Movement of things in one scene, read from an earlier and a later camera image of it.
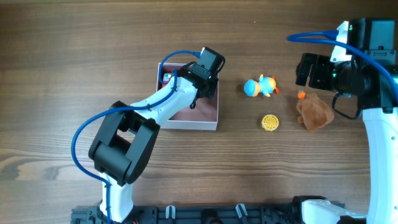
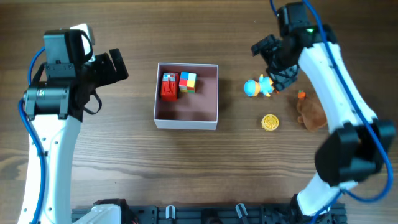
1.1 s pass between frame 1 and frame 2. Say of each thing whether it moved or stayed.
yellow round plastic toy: stayed
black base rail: stayed
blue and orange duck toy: stayed
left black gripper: moved
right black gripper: moved
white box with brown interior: stayed
